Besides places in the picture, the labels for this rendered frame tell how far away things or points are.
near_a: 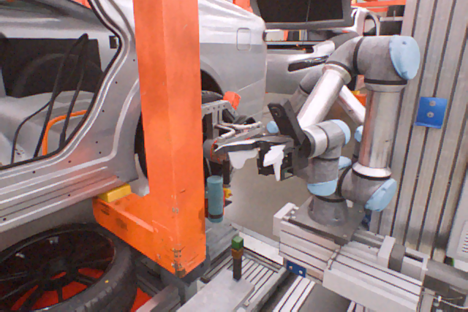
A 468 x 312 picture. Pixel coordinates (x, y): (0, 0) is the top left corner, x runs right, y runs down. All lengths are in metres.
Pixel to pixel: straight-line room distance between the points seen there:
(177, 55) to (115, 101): 0.60
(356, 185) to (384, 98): 0.29
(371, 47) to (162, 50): 0.63
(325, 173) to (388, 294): 0.47
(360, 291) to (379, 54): 0.72
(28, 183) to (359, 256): 1.28
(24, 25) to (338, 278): 2.99
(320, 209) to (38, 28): 2.83
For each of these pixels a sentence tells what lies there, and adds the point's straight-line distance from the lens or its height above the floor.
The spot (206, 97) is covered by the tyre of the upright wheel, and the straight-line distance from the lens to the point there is 1.72.
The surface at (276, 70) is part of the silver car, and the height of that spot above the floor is 1.10.
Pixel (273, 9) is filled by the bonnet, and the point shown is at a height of 1.96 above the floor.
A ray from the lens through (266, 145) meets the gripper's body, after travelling 0.63.
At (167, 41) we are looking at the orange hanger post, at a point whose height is 1.45.
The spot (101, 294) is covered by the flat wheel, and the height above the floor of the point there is 0.50.
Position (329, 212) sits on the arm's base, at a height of 0.87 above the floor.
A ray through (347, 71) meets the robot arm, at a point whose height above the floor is 1.36.
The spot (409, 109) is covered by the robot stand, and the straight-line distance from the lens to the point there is 1.16.
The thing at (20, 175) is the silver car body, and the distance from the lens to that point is 1.44.
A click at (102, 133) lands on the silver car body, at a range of 1.54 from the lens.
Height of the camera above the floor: 1.44
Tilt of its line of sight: 18 degrees down
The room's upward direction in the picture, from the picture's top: straight up
